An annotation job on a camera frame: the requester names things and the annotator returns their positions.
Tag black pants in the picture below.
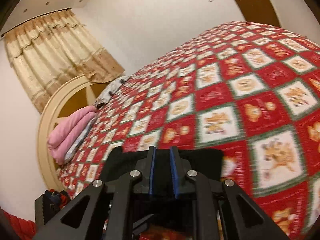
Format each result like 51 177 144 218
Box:
100 146 223 233

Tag red sleeve forearm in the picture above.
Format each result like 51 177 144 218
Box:
0 209 36 240

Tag dark clothes pile beside bed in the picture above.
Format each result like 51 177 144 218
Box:
44 189 71 210

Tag grey patterned pillow under blanket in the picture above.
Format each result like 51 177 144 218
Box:
63 118 96 164

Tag pink folded blanket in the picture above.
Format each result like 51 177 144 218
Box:
47 106 97 165

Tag grey patterned far pillow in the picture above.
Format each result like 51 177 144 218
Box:
93 75 130 108

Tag cream wooden headboard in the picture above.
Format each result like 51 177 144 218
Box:
36 75 108 191

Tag red patchwork bear bedspread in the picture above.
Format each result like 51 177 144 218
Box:
57 22 319 239

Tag beige patterned curtain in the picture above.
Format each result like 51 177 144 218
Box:
4 9 124 113

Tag brown wooden door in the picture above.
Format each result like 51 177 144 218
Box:
235 0 280 27

